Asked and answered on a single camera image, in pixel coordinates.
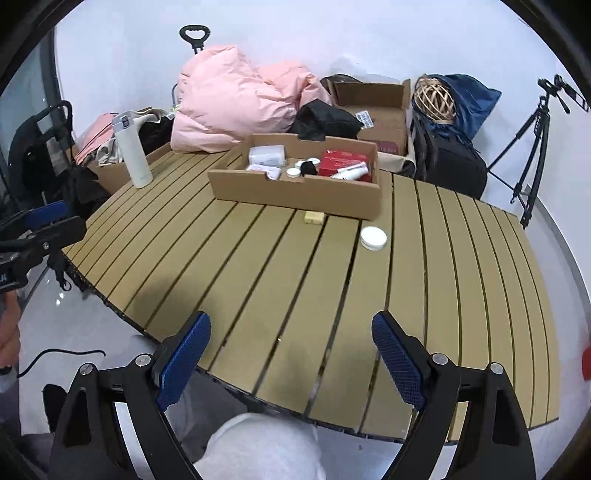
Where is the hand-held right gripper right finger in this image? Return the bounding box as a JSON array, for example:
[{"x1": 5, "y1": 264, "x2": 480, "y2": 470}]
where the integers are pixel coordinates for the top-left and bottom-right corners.
[{"x1": 372, "y1": 310, "x2": 536, "y2": 480}]

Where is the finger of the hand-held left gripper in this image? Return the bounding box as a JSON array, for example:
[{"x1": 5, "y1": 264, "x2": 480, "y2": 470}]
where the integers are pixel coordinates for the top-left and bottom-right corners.
[
  {"x1": 25, "y1": 200, "x2": 71, "y2": 230},
  {"x1": 25, "y1": 216, "x2": 88, "y2": 260}
]

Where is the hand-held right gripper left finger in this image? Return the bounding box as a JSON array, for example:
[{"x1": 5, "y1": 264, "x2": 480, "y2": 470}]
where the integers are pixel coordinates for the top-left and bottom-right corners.
[{"x1": 48, "y1": 310, "x2": 212, "y2": 480}]

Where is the white tube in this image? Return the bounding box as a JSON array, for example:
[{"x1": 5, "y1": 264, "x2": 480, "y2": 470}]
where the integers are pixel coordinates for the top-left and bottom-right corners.
[{"x1": 330, "y1": 162, "x2": 369, "y2": 182}]

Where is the shallow cardboard tray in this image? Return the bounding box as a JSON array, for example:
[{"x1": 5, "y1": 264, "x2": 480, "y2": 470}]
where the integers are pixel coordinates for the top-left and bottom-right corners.
[{"x1": 207, "y1": 133, "x2": 383, "y2": 221}]

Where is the pink and white packet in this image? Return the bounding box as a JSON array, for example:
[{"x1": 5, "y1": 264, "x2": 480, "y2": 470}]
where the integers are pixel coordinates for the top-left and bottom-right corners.
[{"x1": 246, "y1": 164, "x2": 281, "y2": 182}]

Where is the person's left forearm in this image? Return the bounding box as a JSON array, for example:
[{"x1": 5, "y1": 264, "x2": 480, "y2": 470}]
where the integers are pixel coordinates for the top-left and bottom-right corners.
[{"x1": 0, "y1": 291, "x2": 23, "y2": 398}]

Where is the dark cloth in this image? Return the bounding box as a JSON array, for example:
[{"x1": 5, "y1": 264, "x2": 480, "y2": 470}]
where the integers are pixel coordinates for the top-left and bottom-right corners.
[{"x1": 46, "y1": 166, "x2": 112, "y2": 291}]

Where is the cardboard box with clothes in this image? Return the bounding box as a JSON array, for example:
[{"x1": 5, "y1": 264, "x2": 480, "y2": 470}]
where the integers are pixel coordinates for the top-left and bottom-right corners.
[{"x1": 74, "y1": 141, "x2": 174, "y2": 195}]

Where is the beige cloth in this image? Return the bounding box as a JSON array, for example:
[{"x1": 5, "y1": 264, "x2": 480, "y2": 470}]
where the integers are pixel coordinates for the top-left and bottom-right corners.
[{"x1": 95, "y1": 107, "x2": 174, "y2": 167}]

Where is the pink bag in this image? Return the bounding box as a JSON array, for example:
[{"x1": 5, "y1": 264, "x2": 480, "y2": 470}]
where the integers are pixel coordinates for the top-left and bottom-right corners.
[{"x1": 74, "y1": 112, "x2": 122, "y2": 164}]

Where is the white thermos bottle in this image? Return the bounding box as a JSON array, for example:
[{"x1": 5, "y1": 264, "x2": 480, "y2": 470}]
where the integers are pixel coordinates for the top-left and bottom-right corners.
[{"x1": 112, "y1": 111, "x2": 153, "y2": 189}]

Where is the person's leg in light trousers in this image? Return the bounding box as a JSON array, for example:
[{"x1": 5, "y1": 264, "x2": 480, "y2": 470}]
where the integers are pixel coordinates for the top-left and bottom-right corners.
[{"x1": 104, "y1": 330, "x2": 326, "y2": 480}]

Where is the black shoe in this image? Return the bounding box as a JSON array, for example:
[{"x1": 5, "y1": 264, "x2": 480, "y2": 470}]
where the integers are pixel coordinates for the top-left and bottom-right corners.
[{"x1": 42, "y1": 384, "x2": 69, "y2": 432}]

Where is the black backpack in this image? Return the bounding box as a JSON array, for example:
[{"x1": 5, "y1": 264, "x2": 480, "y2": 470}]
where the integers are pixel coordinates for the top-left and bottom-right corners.
[{"x1": 411, "y1": 113, "x2": 489, "y2": 199}]

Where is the red box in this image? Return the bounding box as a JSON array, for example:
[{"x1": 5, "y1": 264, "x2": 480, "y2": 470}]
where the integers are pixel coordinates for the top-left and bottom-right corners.
[{"x1": 318, "y1": 149, "x2": 372, "y2": 183}]

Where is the pink puffy duvet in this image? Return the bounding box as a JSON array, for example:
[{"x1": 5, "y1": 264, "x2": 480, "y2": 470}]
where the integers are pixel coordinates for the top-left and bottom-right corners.
[{"x1": 171, "y1": 45, "x2": 332, "y2": 154}]

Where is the white tissue pack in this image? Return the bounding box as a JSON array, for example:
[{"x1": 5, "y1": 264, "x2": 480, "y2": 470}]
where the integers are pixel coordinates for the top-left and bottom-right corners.
[{"x1": 248, "y1": 144, "x2": 286, "y2": 167}]

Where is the open cardboard box with label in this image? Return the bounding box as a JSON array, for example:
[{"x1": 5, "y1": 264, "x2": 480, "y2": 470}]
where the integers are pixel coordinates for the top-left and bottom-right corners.
[{"x1": 325, "y1": 78, "x2": 413, "y2": 158}]

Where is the black cloth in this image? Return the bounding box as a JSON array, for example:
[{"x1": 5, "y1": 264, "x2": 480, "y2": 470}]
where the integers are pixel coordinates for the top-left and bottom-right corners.
[{"x1": 292, "y1": 99, "x2": 363, "y2": 141}]

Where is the black tripod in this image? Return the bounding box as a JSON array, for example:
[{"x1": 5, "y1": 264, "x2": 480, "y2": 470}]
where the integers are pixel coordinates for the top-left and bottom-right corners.
[{"x1": 487, "y1": 92, "x2": 555, "y2": 229}]

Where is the wicker ball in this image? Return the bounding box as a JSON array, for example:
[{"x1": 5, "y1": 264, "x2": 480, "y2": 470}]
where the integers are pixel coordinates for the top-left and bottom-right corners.
[{"x1": 412, "y1": 78, "x2": 458, "y2": 124}]

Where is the blue bag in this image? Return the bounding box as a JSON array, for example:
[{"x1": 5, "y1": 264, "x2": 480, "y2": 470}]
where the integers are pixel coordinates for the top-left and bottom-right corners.
[{"x1": 418, "y1": 73, "x2": 502, "y2": 139}]

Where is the black plastic bag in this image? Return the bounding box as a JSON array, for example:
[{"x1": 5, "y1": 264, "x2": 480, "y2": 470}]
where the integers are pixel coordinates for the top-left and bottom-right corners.
[{"x1": 320, "y1": 73, "x2": 365, "y2": 86}]

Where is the black cable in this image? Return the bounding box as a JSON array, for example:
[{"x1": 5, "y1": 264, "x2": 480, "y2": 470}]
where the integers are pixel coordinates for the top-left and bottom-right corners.
[{"x1": 17, "y1": 348, "x2": 107, "y2": 377}]

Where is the black luggage trolley handle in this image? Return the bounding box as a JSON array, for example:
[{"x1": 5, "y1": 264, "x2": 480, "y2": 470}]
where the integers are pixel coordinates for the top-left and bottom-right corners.
[{"x1": 172, "y1": 25, "x2": 212, "y2": 109}]

